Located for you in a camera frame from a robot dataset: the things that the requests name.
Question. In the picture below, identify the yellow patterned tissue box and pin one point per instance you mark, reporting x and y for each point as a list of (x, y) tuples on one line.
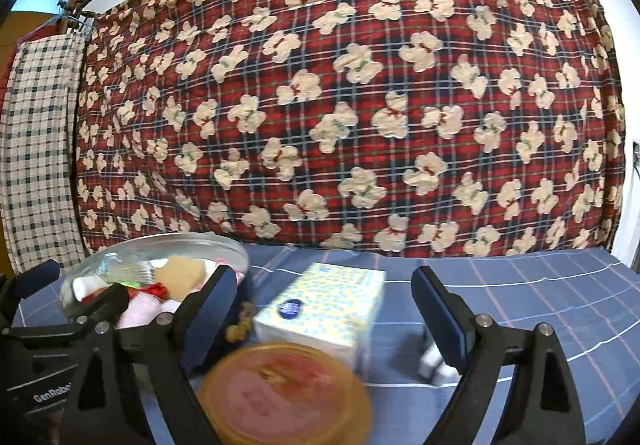
[(331, 308)]

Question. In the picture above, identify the checked beige hanging towel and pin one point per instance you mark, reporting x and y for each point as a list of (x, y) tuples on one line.
[(38, 212)]

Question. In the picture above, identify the light blue wipes packet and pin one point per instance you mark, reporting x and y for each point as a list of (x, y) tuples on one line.
[(115, 267)]

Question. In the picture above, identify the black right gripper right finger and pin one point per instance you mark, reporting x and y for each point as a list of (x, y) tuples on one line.
[(542, 406)]

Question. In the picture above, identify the fluffy pink soft item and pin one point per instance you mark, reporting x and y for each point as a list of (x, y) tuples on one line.
[(143, 309)]

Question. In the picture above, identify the white black striped eraser block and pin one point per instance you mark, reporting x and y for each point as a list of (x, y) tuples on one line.
[(434, 370)]

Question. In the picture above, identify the red plaid bear blanket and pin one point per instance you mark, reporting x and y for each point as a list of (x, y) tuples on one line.
[(418, 128)]

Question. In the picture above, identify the green tissue pack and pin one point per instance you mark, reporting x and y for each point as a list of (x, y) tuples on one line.
[(130, 284)]

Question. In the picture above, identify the blue checked tablecloth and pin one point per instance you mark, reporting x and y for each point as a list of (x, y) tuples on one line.
[(589, 298)]

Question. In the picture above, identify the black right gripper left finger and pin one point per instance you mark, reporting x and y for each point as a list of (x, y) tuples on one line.
[(108, 408)]

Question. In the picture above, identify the yellow sponge block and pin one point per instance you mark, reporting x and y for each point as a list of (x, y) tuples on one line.
[(180, 276)]

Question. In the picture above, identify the red gold embroidered pouch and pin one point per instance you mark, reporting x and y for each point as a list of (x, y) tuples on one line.
[(157, 290)]

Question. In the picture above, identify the round orange tin lid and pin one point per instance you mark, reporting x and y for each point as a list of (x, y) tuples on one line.
[(285, 393)]

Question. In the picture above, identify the clear bag of white stuffing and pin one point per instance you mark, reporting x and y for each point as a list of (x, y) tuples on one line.
[(87, 285)]

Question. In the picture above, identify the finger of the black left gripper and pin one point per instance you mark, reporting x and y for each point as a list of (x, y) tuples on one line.
[(20, 287), (107, 306)]

